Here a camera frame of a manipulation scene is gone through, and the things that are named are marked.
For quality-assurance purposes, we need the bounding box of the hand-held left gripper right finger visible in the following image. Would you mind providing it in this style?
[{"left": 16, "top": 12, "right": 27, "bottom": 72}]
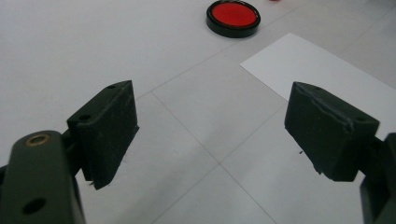
[{"left": 284, "top": 81, "right": 381, "bottom": 183}]

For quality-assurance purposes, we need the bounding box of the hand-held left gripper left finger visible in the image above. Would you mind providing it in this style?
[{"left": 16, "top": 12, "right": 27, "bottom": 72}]
[{"left": 66, "top": 79, "right": 140, "bottom": 191}]

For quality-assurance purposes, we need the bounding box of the round red ink pad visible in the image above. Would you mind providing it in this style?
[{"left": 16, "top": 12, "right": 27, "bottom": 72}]
[{"left": 205, "top": 0, "right": 262, "bottom": 39}]

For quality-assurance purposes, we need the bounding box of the white paper sheet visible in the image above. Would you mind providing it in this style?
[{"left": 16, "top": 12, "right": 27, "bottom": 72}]
[{"left": 239, "top": 32, "right": 396, "bottom": 141}]

